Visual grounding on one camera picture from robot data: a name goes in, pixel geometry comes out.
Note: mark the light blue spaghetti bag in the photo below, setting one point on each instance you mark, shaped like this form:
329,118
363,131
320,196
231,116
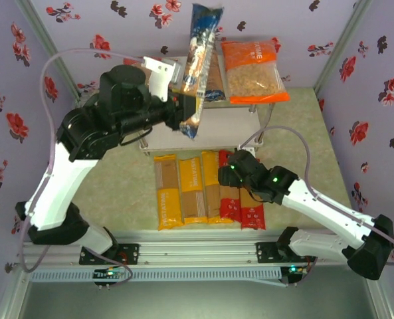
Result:
200,50

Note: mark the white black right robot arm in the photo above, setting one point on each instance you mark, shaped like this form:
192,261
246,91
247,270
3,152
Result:
329,209

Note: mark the red spaghetti bag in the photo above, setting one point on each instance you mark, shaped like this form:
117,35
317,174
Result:
230,206
253,214

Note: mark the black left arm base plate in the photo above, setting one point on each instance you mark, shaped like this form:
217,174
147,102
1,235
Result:
132,254

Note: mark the dark blue spaghetti bag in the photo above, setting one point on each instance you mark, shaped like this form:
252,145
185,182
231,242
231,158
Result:
215,83

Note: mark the yellow spaghetti bag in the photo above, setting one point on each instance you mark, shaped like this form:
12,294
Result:
192,192
167,192
211,196

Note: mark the aluminium frame rails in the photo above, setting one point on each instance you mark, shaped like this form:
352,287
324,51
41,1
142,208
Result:
196,252

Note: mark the orange macaroni bag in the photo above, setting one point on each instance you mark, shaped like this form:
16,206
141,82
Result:
253,73

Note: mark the aluminium corner post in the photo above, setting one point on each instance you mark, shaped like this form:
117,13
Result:
344,43
47,36

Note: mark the white two-tier shelf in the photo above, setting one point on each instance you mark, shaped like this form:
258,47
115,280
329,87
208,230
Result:
223,129

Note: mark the green marbled table mat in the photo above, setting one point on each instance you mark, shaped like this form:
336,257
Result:
127,186

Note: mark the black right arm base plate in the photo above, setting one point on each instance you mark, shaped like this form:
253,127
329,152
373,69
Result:
263,254

